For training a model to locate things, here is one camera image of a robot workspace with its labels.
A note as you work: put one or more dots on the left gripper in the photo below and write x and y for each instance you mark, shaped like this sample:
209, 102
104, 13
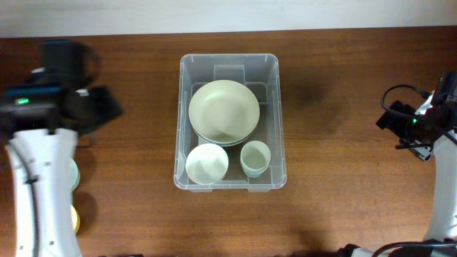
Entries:
103, 99

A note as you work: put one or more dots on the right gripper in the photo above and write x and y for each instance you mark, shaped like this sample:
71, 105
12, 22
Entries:
391, 123

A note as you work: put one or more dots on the mint green small bowl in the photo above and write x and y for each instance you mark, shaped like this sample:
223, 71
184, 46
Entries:
74, 175

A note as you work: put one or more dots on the yellow small bowl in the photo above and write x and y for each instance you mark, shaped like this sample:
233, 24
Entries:
75, 219

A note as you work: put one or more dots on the dark blue bowl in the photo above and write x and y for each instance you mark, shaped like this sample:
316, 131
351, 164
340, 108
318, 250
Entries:
224, 135

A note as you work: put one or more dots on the cream bowl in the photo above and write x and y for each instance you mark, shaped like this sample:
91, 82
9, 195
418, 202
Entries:
224, 103

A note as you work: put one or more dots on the white small bowl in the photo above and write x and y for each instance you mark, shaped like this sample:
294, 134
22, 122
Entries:
207, 164

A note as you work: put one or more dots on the clear plastic storage bin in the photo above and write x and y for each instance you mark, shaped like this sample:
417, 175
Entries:
260, 73

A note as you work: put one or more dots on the light grey cup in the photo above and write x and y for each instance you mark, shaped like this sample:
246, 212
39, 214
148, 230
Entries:
245, 167

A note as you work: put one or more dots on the cream white cup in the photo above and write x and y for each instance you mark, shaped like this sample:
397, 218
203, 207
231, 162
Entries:
255, 154

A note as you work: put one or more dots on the mint green cup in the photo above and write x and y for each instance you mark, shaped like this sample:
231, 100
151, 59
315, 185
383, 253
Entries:
253, 174

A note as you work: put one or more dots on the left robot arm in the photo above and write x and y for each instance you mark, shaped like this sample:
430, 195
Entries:
42, 120

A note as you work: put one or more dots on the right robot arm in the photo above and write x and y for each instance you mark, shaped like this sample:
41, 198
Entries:
440, 238

